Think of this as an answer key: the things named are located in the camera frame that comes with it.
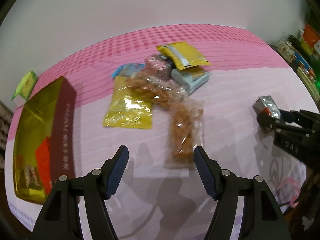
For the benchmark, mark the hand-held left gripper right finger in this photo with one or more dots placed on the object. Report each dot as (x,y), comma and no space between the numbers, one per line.
(204,173)

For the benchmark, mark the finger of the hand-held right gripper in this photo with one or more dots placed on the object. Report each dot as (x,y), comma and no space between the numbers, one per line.
(268,123)
(302,120)

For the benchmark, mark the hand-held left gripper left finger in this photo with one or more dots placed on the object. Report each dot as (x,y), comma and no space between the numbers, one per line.
(117,173)

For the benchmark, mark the silver and red snack packet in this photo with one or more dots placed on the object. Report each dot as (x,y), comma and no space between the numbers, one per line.
(268,105)

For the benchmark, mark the clear bag of brown snacks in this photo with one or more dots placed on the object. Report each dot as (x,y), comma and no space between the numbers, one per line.
(185,130)
(152,88)

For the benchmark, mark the maroon and gold box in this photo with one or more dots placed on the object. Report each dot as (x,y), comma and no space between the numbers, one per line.
(60,120)

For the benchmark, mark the blue cracker packet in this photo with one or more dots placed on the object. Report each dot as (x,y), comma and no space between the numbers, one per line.
(192,81)

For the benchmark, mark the yellow packet with silver strip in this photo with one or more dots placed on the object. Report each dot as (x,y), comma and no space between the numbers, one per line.
(187,55)

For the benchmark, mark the large yellow foil packet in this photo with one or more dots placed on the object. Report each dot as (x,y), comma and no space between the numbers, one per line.
(127,112)

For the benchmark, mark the floral patterned box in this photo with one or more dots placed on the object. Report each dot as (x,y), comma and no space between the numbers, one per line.
(287,51)

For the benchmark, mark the small wrapped candy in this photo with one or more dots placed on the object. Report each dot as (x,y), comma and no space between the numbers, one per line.
(31,177)

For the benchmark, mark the light blue candy packet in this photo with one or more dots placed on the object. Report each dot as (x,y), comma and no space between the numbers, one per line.
(127,69)

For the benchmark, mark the pink snack packet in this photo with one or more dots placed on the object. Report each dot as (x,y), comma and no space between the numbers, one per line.
(158,66)

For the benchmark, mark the small green box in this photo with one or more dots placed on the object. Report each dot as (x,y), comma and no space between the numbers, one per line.
(26,86)

